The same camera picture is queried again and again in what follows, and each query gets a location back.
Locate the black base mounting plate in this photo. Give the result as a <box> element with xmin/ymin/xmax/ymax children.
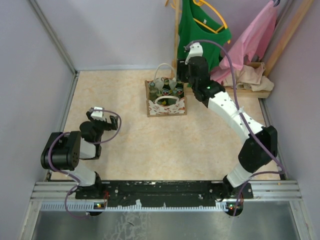
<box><xmin>75</xmin><ymin>180</ymin><xmax>242</xmax><ymax>207</ymax></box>

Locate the purple cable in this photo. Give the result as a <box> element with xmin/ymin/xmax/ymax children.
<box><xmin>48</xmin><ymin>107</ymin><xmax>122</xmax><ymax>219</ymax></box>
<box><xmin>184</xmin><ymin>39</ymin><xmax>286</xmax><ymax>217</ymax></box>

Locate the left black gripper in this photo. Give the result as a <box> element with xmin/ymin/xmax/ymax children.
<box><xmin>87</xmin><ymin>112</ymin><xmax>119</xmax><ymax>143</ymax></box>

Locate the clear bottle in bag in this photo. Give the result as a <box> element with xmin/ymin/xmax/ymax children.
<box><xmin>155</xmin><ymin>90</ymin><xmax>168</xmax><ymax>106</ymax></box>

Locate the dark green red-label bottle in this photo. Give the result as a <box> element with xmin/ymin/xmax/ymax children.
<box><xmin>168</xmin><ymin>89</ymin><xmax>180</xmax><ymax>105</ymax></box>

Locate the pink shirt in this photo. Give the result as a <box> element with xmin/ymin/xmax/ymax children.
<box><xmin>209</xmin><ymin>0</ymin><xmax>280</xmax><ymax>86</ymax></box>

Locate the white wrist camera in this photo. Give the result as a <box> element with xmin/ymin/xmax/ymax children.
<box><xmin>184</xmin><ymin>42</ymin><xmax>203</xmax><ymax>65</ymax></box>
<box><xmin>90</xmin><ymin>106</ymin><xmax>106</xmax><ymax>122</ymax></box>

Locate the yellow clothes hanger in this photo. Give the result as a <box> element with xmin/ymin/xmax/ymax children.
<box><xmin>164</xmin><ymin>0</ymin><xmax>231</xmax><ymax>45</ymax></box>

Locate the dark bottle in bag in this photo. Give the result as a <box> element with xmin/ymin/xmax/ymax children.
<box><xmin>162</xmin><ymin>78</ymin><xmax>172</xmax><ymax>96</ymax></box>

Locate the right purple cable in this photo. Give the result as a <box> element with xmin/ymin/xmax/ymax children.
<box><xmin>184</xmin><ymin>39</ymin><xmax>286</xmax><ymax>217</ymax></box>

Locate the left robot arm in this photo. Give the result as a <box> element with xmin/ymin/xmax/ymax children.
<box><xmin>40</xmin><ymin>107</ymin><xmax>122</xmax><ymax>199</ymax></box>

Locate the patterned canvas tote bag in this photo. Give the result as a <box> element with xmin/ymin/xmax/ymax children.
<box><xmin>144</xmin><ymin>63</ymin><xmax>187</xmax><ymax>118</ymax></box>

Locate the clear glass bottle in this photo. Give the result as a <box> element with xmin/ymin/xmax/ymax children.
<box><xmin>149</xmin><ymin>81</ymin><xmax>159</xmax><ymax>102</ymax></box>

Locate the green tank top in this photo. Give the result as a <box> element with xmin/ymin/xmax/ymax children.
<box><xmin>176</xmin><ymin>0</ymin><xmax>232</xmax><ymax>73</ymax></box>

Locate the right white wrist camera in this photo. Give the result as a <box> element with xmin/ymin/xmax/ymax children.
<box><xmin>184</xmin><ymin>42</ymin><xmax>203</xmax><ymax>65</ymax></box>

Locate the white cable duct strip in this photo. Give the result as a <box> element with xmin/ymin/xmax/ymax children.
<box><xmin>39</xmin><ymin>201</ymin><xmax>245</xmax><ymax>213</ymax></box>

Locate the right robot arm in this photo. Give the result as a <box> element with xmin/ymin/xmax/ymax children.
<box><xmin>177</xmin><ymin>56</ymin><xmax>278</xmax><ymax>198</ymax></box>

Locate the wooden clothes rack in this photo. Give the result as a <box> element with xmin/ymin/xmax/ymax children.
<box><xmin>171</xmin><ymin>0</ymin><xmax>315</xmax><ymax>99</ymax></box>

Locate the beige crumpled cloth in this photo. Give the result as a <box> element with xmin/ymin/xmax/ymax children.
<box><xmin>233</xmin><ymin>62</ymin><xmax>275</xmax><ymax>92</ymax></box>

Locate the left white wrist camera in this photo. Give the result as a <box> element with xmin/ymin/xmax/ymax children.
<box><xmin>90</xmin><ymin>106</ymin><xmax>106</xmax><ymax>122</ymax></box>

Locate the green Perrier bottle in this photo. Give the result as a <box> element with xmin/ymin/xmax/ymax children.
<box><xmin>174</xmin><ymin>80</ymin><xmax>184</xmax><ymax>98</ymax></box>

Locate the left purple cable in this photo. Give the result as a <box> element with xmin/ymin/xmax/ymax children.
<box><xmin>48</xmin><ymin>107</ymin><xmax>122</xmax><ymax>219</ymax></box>

